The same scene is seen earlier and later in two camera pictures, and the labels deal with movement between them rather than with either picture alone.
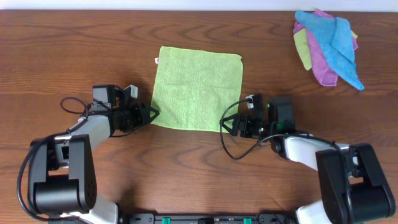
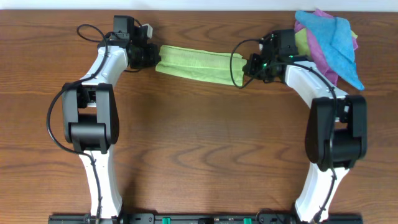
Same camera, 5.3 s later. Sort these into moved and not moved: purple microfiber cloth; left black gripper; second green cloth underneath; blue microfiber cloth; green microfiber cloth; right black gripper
Moved: green microfiber cloth; right black gripper; left black gripper
Not moved: blue microfiber cloth; second green cloth underneath; purple microfiber cloth
